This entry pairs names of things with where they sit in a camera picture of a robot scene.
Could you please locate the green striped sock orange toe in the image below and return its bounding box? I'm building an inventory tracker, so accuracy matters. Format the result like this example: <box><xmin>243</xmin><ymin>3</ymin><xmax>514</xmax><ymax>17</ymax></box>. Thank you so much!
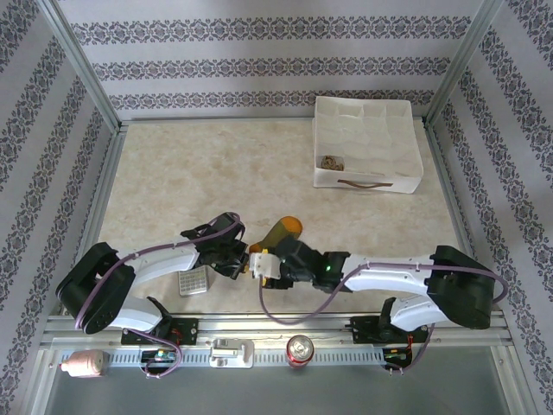
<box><xmin>249</xmin><ymin>215</ymin><xmax>304</xmax><ymax>254</ymax></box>

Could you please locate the grey calculator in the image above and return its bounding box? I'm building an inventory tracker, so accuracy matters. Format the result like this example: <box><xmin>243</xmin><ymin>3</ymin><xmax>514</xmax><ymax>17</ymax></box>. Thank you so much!
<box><xmin>178</xmin><ymin>266</ymin><xmax>211</xmax><ymax>297</ymax></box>

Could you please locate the red soda can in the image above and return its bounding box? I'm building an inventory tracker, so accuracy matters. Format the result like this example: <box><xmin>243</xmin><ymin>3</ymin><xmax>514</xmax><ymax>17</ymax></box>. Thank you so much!
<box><xmin>285</xmin><ymin>334</ymin><xmax>315</xmax><ymax>368</ymax></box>

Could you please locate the perforated metal strip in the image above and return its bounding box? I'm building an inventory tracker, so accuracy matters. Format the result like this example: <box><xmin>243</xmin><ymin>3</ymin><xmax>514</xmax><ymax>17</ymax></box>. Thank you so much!
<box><xmin>60</xmin><ymin>348</ymin><xmax>416</xmax><ymax>368</ymax></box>

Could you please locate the grey metal panel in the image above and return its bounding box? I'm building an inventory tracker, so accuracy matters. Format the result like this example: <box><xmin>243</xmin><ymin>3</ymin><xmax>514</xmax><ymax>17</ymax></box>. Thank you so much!
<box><xmin>34</xmin><ymin>345</ymin><xmax>519</xmax><ymax>415</ymax></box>

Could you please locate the white divided organizer box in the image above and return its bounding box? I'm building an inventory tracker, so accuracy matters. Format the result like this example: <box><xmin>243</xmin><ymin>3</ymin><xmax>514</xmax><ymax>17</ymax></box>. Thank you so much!
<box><xmin>311</xmin><ymin>95</ymin><xmax>424</xmax><ymax>195</ymax></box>

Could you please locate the pink white bottle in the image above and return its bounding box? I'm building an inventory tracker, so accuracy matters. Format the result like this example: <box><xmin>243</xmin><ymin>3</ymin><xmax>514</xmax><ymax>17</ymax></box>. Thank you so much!
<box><xmin>59</xmin><ymin>349</ymin><xmax>105</xmax><ymax>380</ymax></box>

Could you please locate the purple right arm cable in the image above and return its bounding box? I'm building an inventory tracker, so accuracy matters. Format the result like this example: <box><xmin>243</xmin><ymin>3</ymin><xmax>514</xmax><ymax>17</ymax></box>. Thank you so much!
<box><xmin>257</xmin><ymin>258</ymin><xmax>510</xmax><ymax>377</ymax></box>

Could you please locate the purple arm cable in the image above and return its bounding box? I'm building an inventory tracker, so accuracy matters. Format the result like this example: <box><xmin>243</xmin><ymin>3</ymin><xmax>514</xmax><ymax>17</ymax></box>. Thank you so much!
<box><xmin>257</xmin><ymin>258</ymin><xmax>510</xmax><ymax>377</ymax></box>
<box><xmin>75</xmin><ymin>212</ymin><xmax>247</xmax><ymax>381</ymax></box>

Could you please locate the wide aluminium frame rail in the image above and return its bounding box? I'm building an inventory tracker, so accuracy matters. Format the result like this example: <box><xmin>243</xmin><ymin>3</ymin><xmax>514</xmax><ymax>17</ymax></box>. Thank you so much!
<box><xmin>41</xmin><ymin>313</ymin><xmax>515</xmax><ymax>348</ymax></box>

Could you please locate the white plastic latch bracket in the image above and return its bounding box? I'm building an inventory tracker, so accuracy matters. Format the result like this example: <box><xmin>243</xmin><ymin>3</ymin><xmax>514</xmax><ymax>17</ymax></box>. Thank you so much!
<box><xmin>209</xmin><ymin>338</ymin><xmax>255</xmax><ymax>369</ymax></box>

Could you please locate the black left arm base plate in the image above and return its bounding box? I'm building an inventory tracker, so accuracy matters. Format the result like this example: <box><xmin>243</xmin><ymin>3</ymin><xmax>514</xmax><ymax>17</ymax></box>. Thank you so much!
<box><xmin>120</xmin><ymin>316</ymin><xmax>200</xmax><ymax>346</ymax></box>

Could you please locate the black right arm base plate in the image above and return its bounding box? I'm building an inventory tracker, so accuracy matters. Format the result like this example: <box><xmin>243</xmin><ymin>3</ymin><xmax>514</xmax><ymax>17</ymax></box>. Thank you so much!
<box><xmin>348</xmin><ymin>315</ymin><xmax>431</xmax><ymax>346</ymax></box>

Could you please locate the brown box handle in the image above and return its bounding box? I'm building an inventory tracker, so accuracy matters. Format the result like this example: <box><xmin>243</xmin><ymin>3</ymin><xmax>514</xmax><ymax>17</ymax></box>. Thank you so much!
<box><xmin>336</xmin><ymin>177</ymin><xmax>393</xmax><ymax>190</ymax></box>

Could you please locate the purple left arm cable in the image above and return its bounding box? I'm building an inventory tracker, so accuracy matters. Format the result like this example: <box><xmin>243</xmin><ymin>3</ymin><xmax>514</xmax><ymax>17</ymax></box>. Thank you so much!
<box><xmin>75</xmin><ymin>212</ymin><xmax>247</xmax><ymax>381</ymax></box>

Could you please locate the thin aluminium frame rail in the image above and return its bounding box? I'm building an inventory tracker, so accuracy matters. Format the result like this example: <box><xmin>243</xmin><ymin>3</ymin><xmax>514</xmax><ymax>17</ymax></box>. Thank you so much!
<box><xmin>118</xmin><ymin>114</ymin><xmax>316</xmax><ymax>127</ymax></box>

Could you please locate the aluminium frame post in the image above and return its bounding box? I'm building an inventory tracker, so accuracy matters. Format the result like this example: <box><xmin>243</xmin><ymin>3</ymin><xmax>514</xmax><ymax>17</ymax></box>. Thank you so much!
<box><xmin>425</xmin><ymin>0</ymin><xmax>507</xmax><ymax>131</ymax></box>
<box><xmin>36</xmin><ymin>0</ymin><xmax>124</xmax><ymax>133</ymax></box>

